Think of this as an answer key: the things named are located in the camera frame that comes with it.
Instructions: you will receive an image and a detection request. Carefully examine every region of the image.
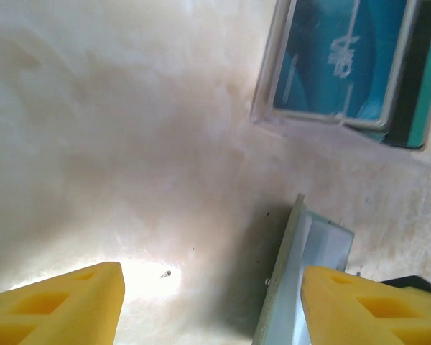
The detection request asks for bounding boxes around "blue credit card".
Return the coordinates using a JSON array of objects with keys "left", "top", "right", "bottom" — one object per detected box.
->
[{"left": 272, "top": 0, "right": 409, "bottom": 126}]

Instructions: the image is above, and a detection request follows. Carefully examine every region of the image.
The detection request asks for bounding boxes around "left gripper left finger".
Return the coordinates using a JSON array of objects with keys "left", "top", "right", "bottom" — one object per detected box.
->
[{"left": 0, "top": 261, "right": 126, "bottom": 345}]

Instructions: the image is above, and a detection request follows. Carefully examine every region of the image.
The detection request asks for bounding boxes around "teal card with black stripe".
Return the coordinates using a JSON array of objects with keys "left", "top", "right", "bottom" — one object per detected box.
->
[{"left": 344, "top": 0, "right": 431, "bottom": 150}]

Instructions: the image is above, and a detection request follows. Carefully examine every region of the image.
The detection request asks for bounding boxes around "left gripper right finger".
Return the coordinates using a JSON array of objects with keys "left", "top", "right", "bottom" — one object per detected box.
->
[{"left": 301, "top": 265, "right": 431, "bottom": 345}]

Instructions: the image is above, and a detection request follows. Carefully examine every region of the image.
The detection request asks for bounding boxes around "clear acrylic card tray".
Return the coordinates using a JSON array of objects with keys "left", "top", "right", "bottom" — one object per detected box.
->
[{"left": 250, "top": 0, "right": 431, "bottom": 152}]

